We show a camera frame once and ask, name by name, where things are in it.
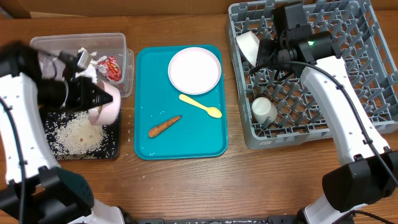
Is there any white rice pile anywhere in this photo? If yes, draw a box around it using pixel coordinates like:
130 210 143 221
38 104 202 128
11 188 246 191
49 111 118 158

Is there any white tissue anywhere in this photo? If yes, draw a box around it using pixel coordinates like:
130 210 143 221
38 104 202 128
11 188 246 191
75 47 97 84

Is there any orange carrot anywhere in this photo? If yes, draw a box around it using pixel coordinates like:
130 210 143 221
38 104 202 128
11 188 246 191
148 115 182 138

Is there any small pink bowl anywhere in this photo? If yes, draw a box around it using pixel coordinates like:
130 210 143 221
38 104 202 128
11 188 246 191
88 80 121 126

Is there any white plastic cup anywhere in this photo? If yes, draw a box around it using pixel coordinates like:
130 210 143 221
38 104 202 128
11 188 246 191
252 97 277 124

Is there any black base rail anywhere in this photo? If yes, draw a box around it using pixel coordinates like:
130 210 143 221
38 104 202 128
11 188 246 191
136 215 297 224

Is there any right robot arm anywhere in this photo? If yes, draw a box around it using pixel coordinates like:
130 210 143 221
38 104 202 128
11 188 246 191
251 31 397 223

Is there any black plastic tray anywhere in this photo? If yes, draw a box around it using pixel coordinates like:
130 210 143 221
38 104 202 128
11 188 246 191
43 108 122 161

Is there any white rice bowl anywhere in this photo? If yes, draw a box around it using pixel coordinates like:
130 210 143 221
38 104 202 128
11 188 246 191
236 31 259 66

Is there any red snack wrapper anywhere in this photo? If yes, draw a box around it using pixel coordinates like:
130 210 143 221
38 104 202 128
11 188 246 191
96 56 122 82

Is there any large pink plate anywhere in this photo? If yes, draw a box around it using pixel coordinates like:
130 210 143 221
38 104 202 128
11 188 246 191
168 47 221 95

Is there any clear plastic bin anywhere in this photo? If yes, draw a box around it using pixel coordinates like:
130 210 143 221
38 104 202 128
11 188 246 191
30 33 134 98

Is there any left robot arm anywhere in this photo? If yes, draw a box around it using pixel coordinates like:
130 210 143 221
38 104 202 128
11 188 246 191
1 41 134 223

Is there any yellow plastic spoon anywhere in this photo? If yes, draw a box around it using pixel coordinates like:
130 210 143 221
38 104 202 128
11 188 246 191
178 94 222 118

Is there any grey dishwasher rack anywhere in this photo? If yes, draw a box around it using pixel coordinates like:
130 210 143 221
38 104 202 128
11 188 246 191
226 1 397 149

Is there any teal serving tray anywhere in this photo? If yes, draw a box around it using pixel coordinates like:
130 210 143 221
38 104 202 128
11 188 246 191
134 45 228 160

